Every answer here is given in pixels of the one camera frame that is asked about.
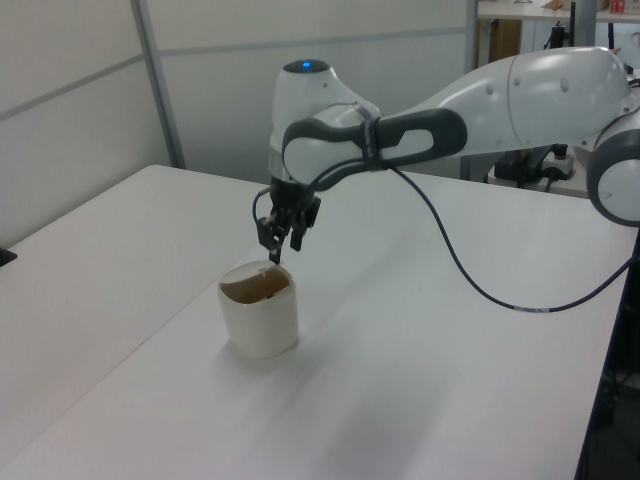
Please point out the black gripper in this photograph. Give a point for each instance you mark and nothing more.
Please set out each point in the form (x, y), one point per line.
(288, 198)

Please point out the small white bin with lid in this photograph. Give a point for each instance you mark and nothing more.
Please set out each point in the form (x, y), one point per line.
(260, 325)

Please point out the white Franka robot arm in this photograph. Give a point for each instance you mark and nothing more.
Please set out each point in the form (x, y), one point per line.
(525, 100)

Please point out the white power strip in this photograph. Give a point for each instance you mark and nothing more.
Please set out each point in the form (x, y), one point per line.
(559, 165)

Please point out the background office desk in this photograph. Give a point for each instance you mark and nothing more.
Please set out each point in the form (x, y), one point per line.
(530, 16)

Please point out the small red box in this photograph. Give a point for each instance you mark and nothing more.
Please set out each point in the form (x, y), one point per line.
(620, 6)

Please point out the grey partition corner post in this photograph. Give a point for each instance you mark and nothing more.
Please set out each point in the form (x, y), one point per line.
(160, 85)

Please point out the grey partition end post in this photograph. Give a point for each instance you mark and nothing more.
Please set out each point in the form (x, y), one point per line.
(471, 35)

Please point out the black table frame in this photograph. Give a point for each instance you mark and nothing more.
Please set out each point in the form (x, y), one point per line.
(607, 375)

